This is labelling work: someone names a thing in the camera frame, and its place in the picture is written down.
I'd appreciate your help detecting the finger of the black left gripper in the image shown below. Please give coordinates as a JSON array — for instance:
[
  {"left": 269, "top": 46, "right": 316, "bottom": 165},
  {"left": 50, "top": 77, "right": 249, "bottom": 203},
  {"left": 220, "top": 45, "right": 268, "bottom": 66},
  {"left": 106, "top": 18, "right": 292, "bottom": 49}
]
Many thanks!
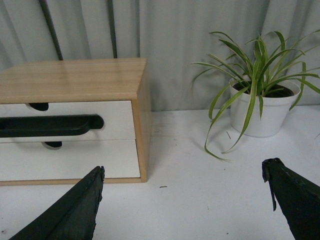
[{"left": 0, "top": 114, "right": 104, "bottom": 138}]

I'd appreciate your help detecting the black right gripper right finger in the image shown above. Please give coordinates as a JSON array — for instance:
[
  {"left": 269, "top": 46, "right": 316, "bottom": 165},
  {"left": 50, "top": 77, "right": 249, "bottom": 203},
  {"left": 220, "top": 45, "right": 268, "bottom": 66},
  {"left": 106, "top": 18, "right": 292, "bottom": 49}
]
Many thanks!
[{"left": 261, "top": 157, "right": 320, "bottom": 240}]

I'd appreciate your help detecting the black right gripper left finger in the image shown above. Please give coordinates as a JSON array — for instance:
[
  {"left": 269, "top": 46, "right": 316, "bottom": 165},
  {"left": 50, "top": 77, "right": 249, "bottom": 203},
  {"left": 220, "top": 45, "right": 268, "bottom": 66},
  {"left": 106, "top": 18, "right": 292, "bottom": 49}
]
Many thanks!
[{"left": 11, "top": 166, "right": 105, "bottom": 240}]

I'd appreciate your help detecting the white drawer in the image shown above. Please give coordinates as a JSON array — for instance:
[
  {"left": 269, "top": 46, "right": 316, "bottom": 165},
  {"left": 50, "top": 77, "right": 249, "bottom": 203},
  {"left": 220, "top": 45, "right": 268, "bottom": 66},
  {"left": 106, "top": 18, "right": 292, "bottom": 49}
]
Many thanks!
[
  {"left": 0, "top": 140, "right": 140, "bottom": 181},
  {"left": 0, "top": 100, "right": 136, "bottom": 143}
]

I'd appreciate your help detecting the wooden drawer cabinet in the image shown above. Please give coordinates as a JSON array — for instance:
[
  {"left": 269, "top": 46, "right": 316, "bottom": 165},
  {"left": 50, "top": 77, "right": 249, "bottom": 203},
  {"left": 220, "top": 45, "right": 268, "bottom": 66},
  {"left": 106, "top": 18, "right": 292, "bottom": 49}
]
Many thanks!
[{"left": 0, "top": 58, "right": 152, "bottom": 186}]

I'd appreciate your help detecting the white plant pot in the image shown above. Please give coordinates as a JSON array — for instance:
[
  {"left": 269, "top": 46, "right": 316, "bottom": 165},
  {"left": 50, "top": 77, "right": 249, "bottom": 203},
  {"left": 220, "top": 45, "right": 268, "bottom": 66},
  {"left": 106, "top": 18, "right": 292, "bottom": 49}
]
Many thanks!
[{"left": 230, "top": 80, "right": 301, "bottom": 138}]

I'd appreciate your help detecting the grey curtain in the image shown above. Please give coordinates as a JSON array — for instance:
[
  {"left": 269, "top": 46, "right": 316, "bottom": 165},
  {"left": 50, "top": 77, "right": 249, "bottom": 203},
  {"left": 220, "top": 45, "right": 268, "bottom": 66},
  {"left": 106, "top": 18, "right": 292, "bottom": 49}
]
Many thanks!
[{"left": 0, "top": 0, "right": 320, "bottom": 111}]

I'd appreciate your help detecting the green spider plant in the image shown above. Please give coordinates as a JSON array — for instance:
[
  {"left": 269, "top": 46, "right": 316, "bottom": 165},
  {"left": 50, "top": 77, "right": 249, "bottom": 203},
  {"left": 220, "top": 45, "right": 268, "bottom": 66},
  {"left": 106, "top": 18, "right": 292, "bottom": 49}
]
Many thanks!
[{"left": 190, "top": 29, "right": 320, "bottom": 162}]

